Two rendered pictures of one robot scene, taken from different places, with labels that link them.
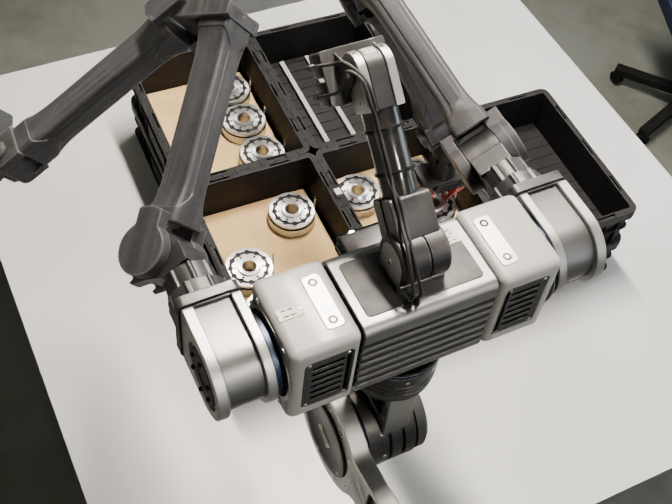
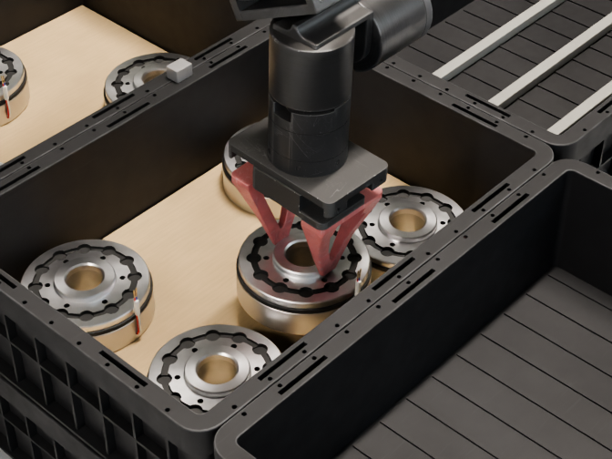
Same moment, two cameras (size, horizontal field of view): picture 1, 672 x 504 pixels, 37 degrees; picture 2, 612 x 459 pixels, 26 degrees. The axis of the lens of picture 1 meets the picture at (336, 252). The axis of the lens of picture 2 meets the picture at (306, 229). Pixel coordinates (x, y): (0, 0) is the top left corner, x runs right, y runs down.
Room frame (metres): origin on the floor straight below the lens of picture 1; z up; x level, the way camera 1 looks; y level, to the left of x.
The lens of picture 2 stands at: (1.23, -0.91, 1.57)
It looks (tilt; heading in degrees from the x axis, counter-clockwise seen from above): 41 degrees down; 73
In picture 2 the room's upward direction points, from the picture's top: straight up
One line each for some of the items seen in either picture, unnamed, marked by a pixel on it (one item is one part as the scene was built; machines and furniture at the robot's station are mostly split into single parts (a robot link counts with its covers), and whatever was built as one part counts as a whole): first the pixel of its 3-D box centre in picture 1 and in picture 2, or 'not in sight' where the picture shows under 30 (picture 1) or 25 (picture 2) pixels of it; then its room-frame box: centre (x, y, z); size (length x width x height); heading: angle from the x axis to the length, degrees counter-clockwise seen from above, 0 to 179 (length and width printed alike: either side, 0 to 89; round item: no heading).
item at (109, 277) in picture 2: not in sight; (85, 280); (1.29, -0.14, 0.86); 0.05 x 0.05 x 0.01
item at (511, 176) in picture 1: (516, 191); not in sight; (1.01, -0.25, 1.45); 0.09 x 0.08 x 0.12; 122
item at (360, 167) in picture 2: (442, 165); (308, 131); (1.45, -0.20, 1.01); 0.10 x 0.07 x 0.07; 119
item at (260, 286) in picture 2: (432, 204); (304, 260); (1.45, -0.20, 0.89); 0.10 x 0.10 x 0.01
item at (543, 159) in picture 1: (527, 181); (569, 449); (1.57, -0.41, 0.87); 0.40 x 0.30 x 0.11; 30
